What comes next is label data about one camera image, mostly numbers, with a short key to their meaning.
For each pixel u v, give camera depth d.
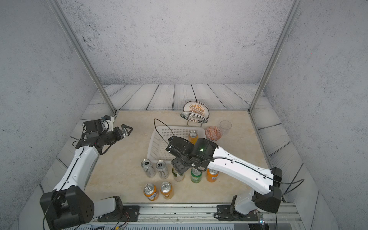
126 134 0.74
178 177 0.79
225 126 1.05
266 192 0.40
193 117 0.99
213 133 1.05
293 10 0.72
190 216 0.73
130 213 0.73
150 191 0.71
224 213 0.73
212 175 0.77
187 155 0.46
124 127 0.74
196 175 0.77
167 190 0.71
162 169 0.76
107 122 0.67
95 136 0.62
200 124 1.05
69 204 0.40
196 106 1.02
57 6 0.71
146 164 0.77
